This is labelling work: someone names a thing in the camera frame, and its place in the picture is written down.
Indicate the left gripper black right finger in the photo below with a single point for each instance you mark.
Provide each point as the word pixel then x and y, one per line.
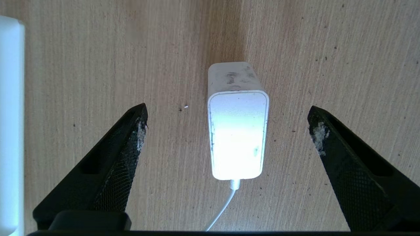
pixel 361 183

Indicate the white power adapter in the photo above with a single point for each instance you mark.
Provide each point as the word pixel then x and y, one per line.
pixel 238 137

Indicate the white router with antennas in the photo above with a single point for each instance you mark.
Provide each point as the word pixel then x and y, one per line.
pixel 10 124

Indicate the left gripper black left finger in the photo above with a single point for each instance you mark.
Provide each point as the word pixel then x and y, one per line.
pixel 105 173

